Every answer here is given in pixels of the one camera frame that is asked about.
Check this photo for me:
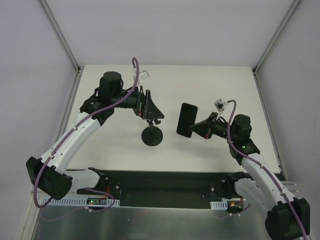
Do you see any light blue smartphone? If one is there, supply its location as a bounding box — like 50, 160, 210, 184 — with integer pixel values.
176, 102, 198, 138

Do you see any white slotted cable duct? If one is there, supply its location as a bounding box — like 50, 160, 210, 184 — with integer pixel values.
48, 196, 120, 208
210, 200, 228, 211

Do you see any aluminium left table rail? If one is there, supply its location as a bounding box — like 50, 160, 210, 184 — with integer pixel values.
16, 66, 84, 240

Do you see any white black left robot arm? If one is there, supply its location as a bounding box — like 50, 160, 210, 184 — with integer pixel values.
26, 70, 165, 200

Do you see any shiny metal front panel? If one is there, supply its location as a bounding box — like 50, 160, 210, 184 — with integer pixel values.
31, 206, 269, 240

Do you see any aluminium right frame post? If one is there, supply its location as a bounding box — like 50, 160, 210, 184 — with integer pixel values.
252, 0, 303, 76

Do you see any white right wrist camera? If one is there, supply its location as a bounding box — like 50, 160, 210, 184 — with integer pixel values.
214, 98, 228, 113

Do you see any aluminium table rail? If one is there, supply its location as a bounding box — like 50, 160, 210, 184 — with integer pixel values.
16, 66, 84, 240
252, 71, 288, 181

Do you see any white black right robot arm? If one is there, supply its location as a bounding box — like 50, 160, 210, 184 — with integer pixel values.
188, 112, 310, 240

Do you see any aluminium frame post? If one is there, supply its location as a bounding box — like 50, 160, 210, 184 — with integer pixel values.
252, 0, 303, 76
37, 0, 81, 73

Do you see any black phone stand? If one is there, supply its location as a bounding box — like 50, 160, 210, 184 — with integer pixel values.
141, 119, 163, 147

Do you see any aluminium left frame post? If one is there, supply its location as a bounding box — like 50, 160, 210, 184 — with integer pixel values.
37, 0, 81, 73

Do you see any white slotted left cable duct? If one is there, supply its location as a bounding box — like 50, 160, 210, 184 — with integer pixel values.
48, 196, 120, 208

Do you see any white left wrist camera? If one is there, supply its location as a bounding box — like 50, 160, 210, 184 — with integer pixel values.
133, 69, 150, 84

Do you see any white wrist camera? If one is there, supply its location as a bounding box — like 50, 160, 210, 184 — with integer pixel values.
133, 69, 150, 84
214, 98, 228, 113

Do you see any white slotted right cable duct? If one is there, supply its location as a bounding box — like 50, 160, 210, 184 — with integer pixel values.
210, 200, 228, 211

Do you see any aluminium right table rail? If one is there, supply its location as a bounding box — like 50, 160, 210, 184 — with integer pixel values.
252, 71, 288, 181

